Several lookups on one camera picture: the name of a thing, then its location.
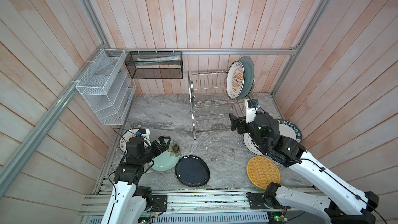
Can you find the dark blue oval plate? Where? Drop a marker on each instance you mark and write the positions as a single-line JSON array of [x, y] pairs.
[[192, 171]]

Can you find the grey-green plate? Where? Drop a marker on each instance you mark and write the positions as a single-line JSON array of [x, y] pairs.
[[249, 77]]

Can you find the white wire shelf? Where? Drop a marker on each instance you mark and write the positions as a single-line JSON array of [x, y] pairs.
[[107, 87]]

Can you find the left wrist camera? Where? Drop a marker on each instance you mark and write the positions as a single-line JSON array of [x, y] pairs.
[[142, 132]]

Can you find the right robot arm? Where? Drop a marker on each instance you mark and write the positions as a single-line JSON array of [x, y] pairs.
[[341, 204]]

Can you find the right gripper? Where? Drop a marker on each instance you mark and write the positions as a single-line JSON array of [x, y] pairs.
[[242, 122]]

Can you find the orange sunburst plate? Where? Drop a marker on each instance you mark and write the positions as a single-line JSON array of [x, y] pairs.
[[235, 80], [127, 135]]

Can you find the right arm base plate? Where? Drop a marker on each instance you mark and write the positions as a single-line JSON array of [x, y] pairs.
[[258, 200]]

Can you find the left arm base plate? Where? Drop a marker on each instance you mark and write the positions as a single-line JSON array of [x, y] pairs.
[[157, 203]]

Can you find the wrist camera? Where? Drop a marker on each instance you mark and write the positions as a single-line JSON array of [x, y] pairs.
[[142, 132], [251, 106]]

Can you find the yellow woven plate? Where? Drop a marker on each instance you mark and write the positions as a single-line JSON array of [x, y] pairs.
[[262, 171]]

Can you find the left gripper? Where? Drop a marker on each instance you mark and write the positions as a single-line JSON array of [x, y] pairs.
[[159, 150]]

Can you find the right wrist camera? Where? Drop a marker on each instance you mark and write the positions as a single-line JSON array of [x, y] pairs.
[[251, 106]]

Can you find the chrome dish rack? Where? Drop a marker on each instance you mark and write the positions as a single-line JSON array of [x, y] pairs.
[[210, 105]]

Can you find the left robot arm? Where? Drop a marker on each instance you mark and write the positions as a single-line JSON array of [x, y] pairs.
[[129, 200]]

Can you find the aluminium frame rail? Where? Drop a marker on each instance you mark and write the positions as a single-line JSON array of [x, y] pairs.
[[219, 51]]

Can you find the white plate black outline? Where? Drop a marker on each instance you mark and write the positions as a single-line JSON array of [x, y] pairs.
[[249, 143]]

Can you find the black mesh basket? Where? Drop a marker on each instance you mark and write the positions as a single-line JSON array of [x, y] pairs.
[[154, 64]]

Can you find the white plate dark lettered rim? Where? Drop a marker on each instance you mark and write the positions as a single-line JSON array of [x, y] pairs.
[[290, 130]]

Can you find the mint plate with flower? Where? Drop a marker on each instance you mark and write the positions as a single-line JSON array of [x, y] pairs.
[[168, 159]]

